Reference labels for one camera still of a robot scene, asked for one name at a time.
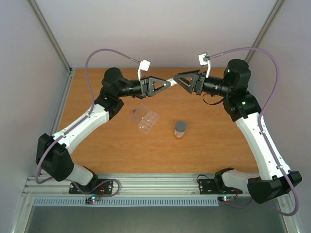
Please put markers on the right small circuit board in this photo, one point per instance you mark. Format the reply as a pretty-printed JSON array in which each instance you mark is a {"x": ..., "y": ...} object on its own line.
[{"x": 226, "y": 198}]

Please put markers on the left aluminium corner post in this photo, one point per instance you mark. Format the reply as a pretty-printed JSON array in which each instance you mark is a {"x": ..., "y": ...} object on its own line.
[{"x": 49, "y": 34}]

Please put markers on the grey slotted cable duct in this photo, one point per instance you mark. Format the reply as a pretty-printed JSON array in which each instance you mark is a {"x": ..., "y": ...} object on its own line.
[{"x": 128, "y": 202}]

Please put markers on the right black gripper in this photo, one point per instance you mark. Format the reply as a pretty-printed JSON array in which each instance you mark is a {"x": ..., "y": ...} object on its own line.
[{"x": 197, "y": 81}]

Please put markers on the aluminium corner post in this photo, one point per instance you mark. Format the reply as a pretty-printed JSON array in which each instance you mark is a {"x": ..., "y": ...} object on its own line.
[
  {"x": 268, "y": 22},
  {"x": 49, "y": 34}
]

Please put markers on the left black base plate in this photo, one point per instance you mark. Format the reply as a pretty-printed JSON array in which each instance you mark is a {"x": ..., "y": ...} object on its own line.
[{"x": 95, "y": 187}]

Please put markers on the small circuit board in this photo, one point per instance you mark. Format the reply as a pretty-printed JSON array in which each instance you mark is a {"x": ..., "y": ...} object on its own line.
[
  {"x": 226, "y": 198},
  {"x": 92, "y": 199}
]

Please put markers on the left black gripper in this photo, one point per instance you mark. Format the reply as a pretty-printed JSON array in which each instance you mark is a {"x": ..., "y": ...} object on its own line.
[{"x": 147, "y": 86}]

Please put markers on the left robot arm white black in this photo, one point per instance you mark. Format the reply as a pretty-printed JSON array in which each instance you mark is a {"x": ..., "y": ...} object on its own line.
[{"x": 53, "y": 153}]

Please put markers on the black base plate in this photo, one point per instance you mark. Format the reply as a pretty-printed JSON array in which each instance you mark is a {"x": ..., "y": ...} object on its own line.
[
  {"x": 95, "y": 187},
  {"x": 208, "y": 186}
]

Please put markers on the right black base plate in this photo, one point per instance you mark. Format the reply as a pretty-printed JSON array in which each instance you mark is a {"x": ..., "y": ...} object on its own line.
[{"x": 208, "y": 186}]

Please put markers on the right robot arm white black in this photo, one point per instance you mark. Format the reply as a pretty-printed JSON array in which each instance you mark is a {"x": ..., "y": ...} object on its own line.
[{"x": 274, "y": 178}]

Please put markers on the orange pill bottle grey cap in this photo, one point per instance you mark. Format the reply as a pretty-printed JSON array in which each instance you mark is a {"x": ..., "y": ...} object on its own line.
[{"x": 180, "y": 128}]

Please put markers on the right aluminium corner post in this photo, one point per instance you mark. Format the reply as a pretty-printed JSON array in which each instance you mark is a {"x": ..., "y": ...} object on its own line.
[{"x": 268, "y": 22}]

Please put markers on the aluminium front frame rail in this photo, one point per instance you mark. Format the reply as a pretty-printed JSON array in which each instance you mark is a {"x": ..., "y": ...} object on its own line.
[{"x": 132, "y": 185}]

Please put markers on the left small circuit board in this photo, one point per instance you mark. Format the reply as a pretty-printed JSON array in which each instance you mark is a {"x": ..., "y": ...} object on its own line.
[{"x": 92, "y": 199}]

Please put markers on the clear plastic pill organizer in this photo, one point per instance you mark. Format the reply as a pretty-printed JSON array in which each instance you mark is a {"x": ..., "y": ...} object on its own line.
[{"x": 143, "y": 117}]

